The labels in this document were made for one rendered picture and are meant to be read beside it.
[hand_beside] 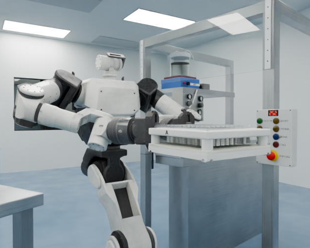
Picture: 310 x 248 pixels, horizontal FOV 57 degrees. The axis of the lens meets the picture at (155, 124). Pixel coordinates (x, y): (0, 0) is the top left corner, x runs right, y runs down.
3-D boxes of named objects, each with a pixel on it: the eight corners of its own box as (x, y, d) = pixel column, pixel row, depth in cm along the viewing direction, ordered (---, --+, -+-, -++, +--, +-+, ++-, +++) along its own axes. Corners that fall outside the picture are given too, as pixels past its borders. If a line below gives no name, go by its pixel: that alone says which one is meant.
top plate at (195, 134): (271, 136, 79) (271, 128, 79) (207, 139, 65) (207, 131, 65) (207, 132, 99) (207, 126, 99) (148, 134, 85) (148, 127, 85)
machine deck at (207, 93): (182, 92, 191) (182, 86, 191) (146, 96, 219) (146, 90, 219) (234, 97, 232) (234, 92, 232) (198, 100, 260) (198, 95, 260)
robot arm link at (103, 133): (120, 111, 93) (91, 112, 97) (111, 141, 88) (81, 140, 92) (134, 129, 102) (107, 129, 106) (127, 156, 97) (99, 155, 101)
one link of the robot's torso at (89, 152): (78, 178, 149) (78, 144, 149) (102, 175, 157) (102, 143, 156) (101, 189, 126) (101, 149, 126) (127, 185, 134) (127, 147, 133)
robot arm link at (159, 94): (152, 115, 148) (132, 101, 151) (162, 107, 154) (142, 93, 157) (157, 100, 139) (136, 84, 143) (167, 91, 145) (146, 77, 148)
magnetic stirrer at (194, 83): (182, 87, 195) (182, 74, 195) (161, 89, 211) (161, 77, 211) (201, 89, 208) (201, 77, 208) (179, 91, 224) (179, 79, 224)
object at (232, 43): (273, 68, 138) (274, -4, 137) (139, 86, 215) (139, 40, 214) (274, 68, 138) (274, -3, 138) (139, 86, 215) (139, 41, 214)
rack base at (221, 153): (270, 154, 79) (270, 145, 79) (207, 161, 65) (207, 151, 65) (207, 146, 99) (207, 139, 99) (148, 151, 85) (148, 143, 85)
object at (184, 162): (183, 167, 197) (183, 153, 196) (155, 163, 218) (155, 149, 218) (272, 152, 283) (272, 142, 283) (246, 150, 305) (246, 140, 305)
